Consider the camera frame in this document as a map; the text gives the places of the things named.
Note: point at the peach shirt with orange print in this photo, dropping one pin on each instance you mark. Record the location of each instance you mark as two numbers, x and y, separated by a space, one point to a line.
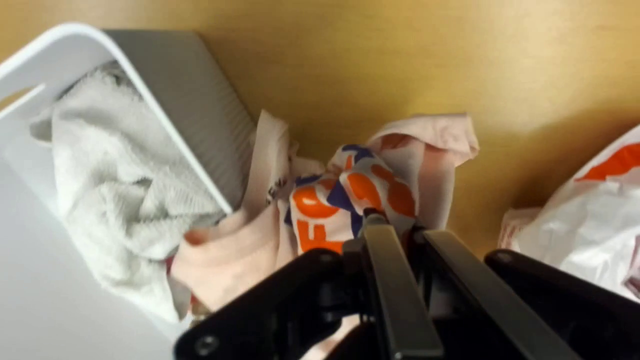
232 253

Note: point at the white plastic basket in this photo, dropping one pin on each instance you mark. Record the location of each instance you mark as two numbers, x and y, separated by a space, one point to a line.
41 286

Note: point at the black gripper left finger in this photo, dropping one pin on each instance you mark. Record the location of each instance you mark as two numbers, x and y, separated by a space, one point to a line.
400 301

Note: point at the white orange plastic bag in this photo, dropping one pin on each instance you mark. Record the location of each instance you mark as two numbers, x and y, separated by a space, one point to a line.
587 220

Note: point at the grey white towel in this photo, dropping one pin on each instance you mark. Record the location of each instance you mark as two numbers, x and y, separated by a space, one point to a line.
113 186

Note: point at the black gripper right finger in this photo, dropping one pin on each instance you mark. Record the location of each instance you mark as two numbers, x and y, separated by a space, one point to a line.
493 301

